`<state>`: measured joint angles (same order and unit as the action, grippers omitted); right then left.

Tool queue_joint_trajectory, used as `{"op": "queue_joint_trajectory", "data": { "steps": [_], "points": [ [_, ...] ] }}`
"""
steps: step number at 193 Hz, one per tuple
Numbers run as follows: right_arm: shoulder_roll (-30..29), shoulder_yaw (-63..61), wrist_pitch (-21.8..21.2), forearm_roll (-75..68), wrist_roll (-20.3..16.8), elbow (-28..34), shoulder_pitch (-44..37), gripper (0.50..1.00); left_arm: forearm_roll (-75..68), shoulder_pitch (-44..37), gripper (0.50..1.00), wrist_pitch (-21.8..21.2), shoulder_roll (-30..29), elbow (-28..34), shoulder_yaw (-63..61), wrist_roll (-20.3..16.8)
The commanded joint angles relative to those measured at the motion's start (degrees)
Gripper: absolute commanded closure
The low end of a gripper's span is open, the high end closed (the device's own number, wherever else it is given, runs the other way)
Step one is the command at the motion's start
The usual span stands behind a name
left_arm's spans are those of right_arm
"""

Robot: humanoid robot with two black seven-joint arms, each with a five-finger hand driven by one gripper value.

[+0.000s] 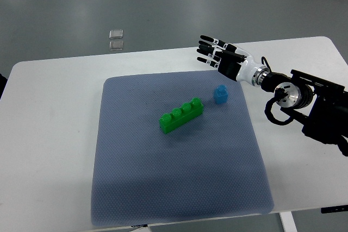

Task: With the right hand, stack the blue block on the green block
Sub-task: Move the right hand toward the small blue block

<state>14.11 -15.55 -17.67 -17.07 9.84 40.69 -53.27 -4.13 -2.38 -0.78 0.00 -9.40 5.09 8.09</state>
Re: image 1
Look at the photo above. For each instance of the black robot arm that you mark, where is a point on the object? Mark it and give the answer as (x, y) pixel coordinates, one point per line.
(318, 104)

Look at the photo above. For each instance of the small blue block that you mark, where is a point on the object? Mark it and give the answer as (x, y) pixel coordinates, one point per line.
(220, 94)

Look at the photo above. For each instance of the black object at left edge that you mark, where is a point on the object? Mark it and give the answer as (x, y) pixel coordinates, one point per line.
(3, 82)

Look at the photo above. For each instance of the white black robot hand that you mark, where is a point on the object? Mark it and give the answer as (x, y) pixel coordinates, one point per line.
(231, 61)

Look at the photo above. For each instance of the blue grey mat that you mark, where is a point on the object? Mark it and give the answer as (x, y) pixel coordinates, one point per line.
(208, 167)

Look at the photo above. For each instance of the upper metal floor plate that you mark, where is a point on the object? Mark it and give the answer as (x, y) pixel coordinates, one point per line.
(116, 34)

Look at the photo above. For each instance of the black table control panel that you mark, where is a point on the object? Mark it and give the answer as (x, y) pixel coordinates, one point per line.
(334, 209)

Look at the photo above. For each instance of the long green block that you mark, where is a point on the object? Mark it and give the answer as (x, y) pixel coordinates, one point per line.
(180, 116)

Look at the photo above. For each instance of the lower metal floor plate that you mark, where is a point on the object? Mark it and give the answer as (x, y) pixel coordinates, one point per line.
(116, 45)

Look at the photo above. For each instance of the white table leg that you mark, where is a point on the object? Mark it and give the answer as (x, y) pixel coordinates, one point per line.
(288, 222)

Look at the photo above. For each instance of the metal floor plate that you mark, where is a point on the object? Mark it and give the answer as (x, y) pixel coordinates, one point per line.
(116, 45)
(116, 34)

